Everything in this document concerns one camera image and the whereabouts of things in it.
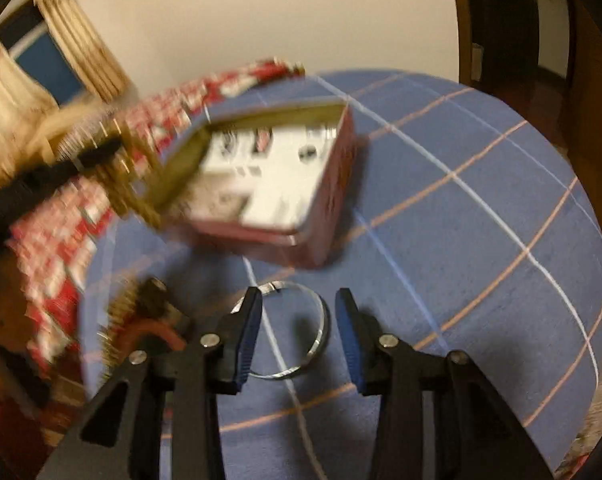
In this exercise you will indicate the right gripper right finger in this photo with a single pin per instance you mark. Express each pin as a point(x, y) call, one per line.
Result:
point(385, 366)

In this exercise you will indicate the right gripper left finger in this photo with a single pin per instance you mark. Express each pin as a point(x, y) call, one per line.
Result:
point(212, 365)

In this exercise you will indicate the blue plaid tablecloth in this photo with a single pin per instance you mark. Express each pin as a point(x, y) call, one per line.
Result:
point(463, 229)

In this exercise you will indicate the pink metal tin box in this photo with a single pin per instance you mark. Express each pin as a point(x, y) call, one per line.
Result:
point(307, 245)

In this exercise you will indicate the paper sheet in tin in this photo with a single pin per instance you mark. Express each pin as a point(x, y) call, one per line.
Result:
point(262, 177)

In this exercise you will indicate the red patterned bedspread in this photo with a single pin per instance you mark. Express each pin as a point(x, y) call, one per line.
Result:
point(56, 242)

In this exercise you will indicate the beige curtain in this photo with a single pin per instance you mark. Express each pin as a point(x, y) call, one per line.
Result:
point(30, 117)

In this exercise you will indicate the window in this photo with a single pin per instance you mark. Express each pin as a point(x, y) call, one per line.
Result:
point(25, 35)

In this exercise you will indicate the wooden door frame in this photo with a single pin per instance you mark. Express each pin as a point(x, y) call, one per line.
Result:
point(469, 52)

